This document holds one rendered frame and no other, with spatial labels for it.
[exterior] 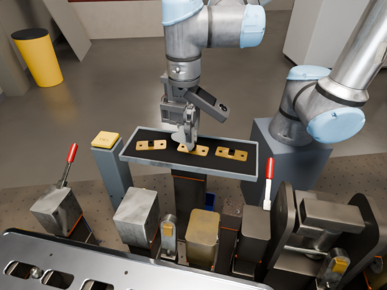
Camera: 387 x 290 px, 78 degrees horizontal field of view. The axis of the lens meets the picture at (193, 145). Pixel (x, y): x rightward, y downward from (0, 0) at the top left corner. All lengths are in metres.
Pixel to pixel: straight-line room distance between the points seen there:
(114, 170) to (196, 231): 0.33
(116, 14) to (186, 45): 5.34
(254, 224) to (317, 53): 3.81
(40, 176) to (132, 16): 4.10
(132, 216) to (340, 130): 0.53
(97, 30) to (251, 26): 5.54
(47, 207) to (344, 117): 0.78
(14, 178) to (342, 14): 4.35
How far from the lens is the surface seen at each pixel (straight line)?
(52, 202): 0.77
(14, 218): 1.31
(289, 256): 0.74
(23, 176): 2.63
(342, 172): 1.45
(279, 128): 0.82
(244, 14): 0.50
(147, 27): 5.81
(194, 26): 0.48
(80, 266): 0.71
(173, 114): 0.57
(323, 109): 0.64
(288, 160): 0.83
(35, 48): 3.90
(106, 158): 0.76
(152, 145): 0.68
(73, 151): 0.80
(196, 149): 0.66
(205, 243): 0.59
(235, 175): 0.61
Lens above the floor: 1.60
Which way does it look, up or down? 41 degrees down
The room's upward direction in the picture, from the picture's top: straight up
